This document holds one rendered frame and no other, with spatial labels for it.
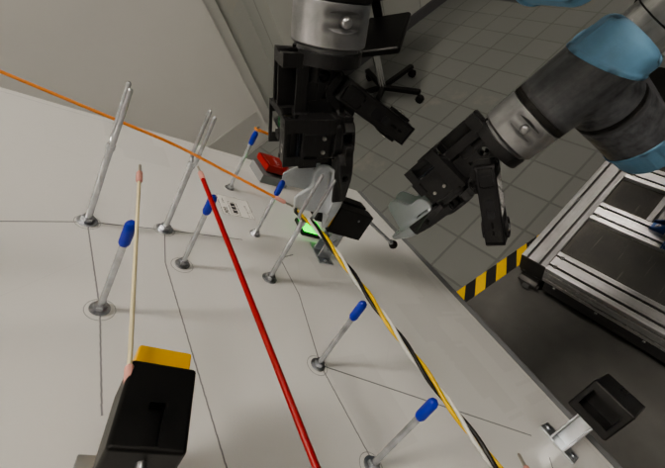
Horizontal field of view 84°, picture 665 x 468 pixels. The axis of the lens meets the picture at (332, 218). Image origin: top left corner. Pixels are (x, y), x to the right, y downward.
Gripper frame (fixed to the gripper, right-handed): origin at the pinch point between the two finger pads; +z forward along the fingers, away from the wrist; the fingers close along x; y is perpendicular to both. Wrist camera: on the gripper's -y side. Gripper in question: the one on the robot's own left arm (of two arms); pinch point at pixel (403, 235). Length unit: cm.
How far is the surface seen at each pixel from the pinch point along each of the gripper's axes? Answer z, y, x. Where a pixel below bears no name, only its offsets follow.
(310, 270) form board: 5.2, 6.2, 14.8
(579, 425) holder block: -6.3, -29.7, 10.4
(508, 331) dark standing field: 40, -68, -77
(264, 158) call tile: 10.5, 25.3, -0.9
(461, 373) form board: -0.1, -16.5, 12.5
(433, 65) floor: 27, 44, -238
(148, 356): -7.7, 10.1, 41.2
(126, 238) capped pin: -5.3, 17.6, 36.4
